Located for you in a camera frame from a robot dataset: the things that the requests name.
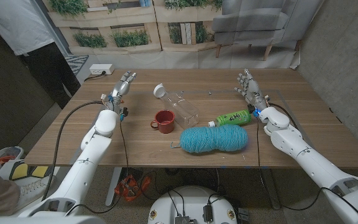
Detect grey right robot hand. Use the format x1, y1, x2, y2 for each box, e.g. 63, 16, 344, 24
234, 68, 269, 113

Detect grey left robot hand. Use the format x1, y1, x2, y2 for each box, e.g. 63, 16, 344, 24
103, 70, 138, 113

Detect red enamel cup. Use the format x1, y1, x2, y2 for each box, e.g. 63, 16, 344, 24
150, 110, 176, 134

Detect blue yarn skein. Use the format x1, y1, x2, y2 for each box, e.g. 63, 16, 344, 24
170, 124, 249, 154

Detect white power strip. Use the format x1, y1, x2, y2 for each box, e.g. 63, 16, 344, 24
89, 63, 116, 76

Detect green tea bottle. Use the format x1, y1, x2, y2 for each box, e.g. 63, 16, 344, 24
208, 109, 253, 128

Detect printed room backdrop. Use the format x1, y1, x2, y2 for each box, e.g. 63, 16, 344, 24
40, 0, 326, 70

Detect clear glass bottle white cap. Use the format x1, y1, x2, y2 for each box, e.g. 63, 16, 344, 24
153, 83, 200, 130

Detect white table leg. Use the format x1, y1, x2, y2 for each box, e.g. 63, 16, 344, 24
104, 167, 123, 207

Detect orange tool bundle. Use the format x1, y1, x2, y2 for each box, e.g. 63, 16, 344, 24
114, 174, 152, 202

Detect grey table leg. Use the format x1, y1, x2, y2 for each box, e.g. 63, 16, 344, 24
261, 168, 282, 210

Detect standing person white shirt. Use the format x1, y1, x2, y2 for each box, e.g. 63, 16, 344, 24
0, 0, 82, 110

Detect black floor box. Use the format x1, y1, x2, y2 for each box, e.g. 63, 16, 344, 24
237, 207, 250, 222

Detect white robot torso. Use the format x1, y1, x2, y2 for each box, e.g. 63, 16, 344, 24
147, 185, 238, 224

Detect yellow and black pad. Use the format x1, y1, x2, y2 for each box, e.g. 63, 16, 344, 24
9, 161, 54, 181

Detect white bin orange contents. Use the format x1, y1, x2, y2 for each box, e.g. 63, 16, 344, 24
0, 146, 24, 166

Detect white sneaker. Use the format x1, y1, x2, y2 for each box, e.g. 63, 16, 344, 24
17, 174, 55, 209

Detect black power strip cable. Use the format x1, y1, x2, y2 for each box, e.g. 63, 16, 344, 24
84, 72, 107, 82

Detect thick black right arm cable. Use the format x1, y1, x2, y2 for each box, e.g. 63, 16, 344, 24
268, 102, 300, 130

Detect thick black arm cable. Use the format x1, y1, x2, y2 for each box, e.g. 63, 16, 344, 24
42, 100, 105, 202
268, 102, 300, 130

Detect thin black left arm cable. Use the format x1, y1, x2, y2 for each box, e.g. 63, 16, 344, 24
65, 119, 130, 215

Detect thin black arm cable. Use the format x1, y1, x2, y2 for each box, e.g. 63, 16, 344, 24
255, 117, 358, 218
65, 119, 130, 215

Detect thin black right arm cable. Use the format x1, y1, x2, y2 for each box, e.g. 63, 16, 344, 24
255, 117, 358, 218

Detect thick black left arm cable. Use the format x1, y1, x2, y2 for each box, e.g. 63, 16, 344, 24
42, 100, 105, 202

